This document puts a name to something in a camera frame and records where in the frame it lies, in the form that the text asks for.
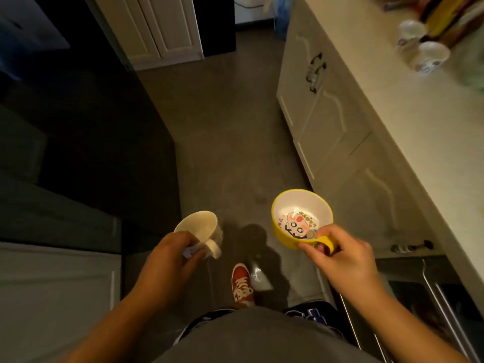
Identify grey low cabinet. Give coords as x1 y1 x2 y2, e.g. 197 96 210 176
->
0 242 122 363

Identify person's right forearm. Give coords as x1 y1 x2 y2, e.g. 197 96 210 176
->
350 285 469 363

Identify red sneaker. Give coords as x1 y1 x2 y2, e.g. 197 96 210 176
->
231 263 255 307

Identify black refrigerator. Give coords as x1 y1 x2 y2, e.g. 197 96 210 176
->
0 0 182 254

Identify pile of colourful packets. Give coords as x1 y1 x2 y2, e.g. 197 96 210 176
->
374 0 484 47

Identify person's left hand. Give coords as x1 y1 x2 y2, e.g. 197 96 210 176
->
132 231 208 304

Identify cream kitchen cabinet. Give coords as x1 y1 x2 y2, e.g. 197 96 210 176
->
276 0 447 259

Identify dark metal cabinet handle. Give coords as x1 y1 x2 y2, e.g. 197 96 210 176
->
306 53 323 80
390 240 435 255
309 62 327 94

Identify person's right hand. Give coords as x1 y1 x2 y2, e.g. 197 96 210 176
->
298 224 384 304

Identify grey shirt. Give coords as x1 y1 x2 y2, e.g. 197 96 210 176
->
153 306 380 363

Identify white double door cabinet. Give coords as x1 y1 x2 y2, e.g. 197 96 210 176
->
93 0 205 71

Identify yellow cartoon print mug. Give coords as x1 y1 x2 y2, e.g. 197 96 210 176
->
271 189 336 255

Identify cream white mug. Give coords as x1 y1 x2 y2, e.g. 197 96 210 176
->
173 211 224 260

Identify dark printed shorts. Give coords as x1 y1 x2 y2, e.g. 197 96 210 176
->
173 300 358 346

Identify person's left forearm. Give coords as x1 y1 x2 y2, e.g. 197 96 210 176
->
57 287 172 363

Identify clear plastic bag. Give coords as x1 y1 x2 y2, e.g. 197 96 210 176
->
249 261 274 292

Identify white printed cup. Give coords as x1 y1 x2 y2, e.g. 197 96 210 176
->
396 19 429 53
411 41 451 74

